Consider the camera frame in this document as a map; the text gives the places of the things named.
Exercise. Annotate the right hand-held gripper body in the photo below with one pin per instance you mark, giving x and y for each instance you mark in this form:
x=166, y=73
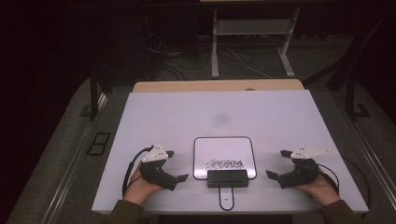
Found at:
x=303, y=174

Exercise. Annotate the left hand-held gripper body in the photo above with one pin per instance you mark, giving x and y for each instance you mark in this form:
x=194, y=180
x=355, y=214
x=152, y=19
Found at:
x=154, y=172

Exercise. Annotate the black whiteboard eraser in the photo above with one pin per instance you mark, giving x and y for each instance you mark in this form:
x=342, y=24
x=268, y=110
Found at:
x=228, y=179

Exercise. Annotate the person's left hand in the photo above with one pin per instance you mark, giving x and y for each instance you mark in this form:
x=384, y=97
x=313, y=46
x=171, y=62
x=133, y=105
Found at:
x=138, y=191

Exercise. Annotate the person's right hand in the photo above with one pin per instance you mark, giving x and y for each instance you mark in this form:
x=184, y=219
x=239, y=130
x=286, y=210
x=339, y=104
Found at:
x=323, y=191

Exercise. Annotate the wooden table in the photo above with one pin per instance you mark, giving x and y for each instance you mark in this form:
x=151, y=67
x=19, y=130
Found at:
x=218, y=85

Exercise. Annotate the white metal stand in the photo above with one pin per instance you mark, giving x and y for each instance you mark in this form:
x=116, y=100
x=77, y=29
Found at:
x=253, y=27

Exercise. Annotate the aluminium rail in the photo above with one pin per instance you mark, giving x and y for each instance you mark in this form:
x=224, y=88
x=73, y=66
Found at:
x=67, y=183
x=373, y=161

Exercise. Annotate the black metal post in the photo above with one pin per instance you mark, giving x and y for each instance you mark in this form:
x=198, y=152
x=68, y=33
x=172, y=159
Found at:
x=93, y=96
x=350, y=99

